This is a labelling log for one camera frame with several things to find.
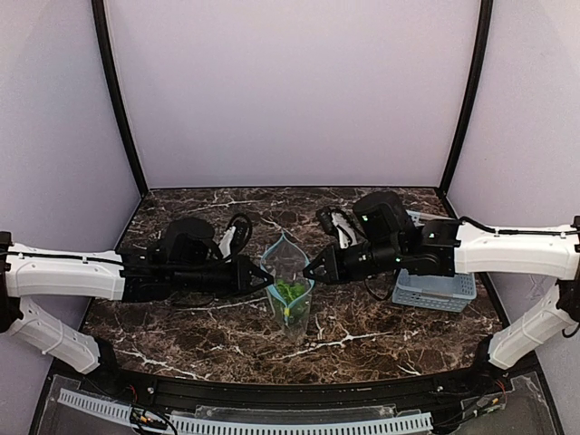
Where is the green grapes bunch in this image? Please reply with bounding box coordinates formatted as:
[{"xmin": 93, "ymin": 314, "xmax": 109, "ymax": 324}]
[{"xmin": 275, "ymin": 280, "xmax": 306, "ymax": 304}]

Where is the clear zip top bag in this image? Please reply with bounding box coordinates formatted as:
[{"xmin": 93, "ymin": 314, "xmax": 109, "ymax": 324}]
[{"xmin": 259, "ymin": 232, "xmax": 314, "ymax": 344}]

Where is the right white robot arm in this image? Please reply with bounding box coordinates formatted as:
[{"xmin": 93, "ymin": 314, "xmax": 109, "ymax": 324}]
[{"xmin": 303, "ymin": 191, "xmax": 579, "ymax": 372}]

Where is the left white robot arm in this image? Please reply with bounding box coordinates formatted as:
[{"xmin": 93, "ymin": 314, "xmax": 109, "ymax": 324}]
[{"xmin": 1, "ymin": 213, "xmax": 274, "ymax": 380}]

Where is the light blue plastic basket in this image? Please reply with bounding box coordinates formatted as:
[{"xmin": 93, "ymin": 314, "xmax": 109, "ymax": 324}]
[{"xmin": 391, "ymin": 208, "xmax": 477, "ymax": 314}]

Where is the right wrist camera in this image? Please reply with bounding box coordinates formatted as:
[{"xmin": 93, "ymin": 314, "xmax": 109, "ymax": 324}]
[{"xmin": 315, "ymin": 206, "xmax": 364, "ymax": 249}]

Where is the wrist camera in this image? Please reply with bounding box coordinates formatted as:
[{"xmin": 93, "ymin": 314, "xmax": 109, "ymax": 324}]
[
  {"xmin": 315, "ymin": 206, "xmax": 364, "ymax": 249},
  {"xmin": 218, "ymin": 213, "xmax": 253, "ymax": 261}
]

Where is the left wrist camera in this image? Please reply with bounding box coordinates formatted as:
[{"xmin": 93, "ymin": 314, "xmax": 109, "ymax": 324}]
[{"xmin": 218, "ymin": 213, "xmax": 253, "ymax": 261}]

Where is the black front rail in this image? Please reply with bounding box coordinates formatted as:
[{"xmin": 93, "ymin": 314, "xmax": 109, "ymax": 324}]
[{"xmin": 82, "ymin": 369, "xmax": 501, "ymax": 411}]

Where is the grey slotted cable duct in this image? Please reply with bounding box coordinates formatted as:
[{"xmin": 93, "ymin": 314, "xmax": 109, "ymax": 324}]
[{"xmin": 57, "ymin": 388, "xmax": 433, "ymax": 434}]

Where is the right black frame post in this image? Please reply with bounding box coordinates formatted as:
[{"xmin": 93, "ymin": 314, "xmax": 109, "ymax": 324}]
[{"xmin": 437, "ymin": 0, "xmax": 494, "ymax": 202}]

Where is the black frame post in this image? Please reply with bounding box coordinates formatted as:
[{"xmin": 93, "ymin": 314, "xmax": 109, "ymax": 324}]
[
  {"xmin": 90, "ymin": 0, "xmax": 150, "ymax": 196},
  {"xmin": 437, "ymin": 0, "xmax": 494, "ymax": 202}
]

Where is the left black frame post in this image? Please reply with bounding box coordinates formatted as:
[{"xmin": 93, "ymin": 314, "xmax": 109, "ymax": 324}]
[{"xmin": 90, "ymin": 0, "xmax": 150, "ymax": 196}]

